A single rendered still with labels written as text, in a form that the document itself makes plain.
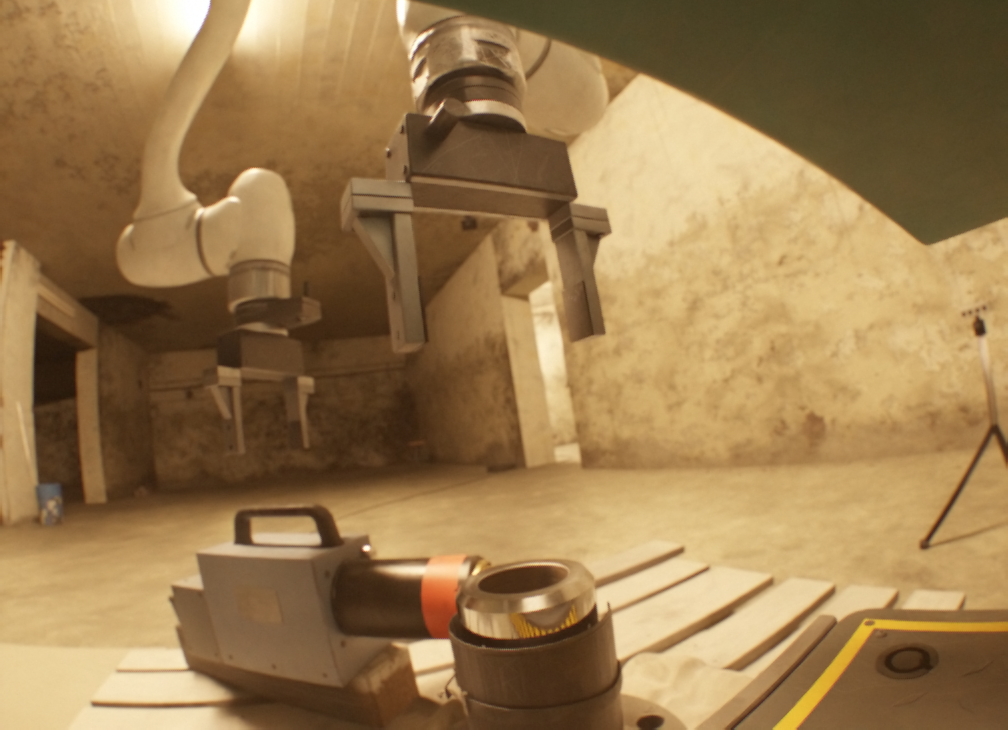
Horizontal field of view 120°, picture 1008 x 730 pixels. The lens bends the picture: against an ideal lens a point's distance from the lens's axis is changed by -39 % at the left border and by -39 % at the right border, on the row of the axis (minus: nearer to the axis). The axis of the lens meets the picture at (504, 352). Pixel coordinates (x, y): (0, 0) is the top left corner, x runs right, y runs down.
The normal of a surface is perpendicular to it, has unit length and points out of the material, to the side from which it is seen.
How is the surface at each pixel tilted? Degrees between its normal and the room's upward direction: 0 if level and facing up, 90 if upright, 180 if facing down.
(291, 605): 90
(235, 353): 90
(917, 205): 180
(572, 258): 90
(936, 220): 180
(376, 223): 90
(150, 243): 120
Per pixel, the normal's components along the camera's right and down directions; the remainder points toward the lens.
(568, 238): -0.86, 0.05
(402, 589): -0.26, -0.62
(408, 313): 0.49, -0.21
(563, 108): 0.35, 0.91
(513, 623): -0.21, -0.12
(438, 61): -0.43, -0.07
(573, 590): 0.42, -0.76
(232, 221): 0.06, -0.13
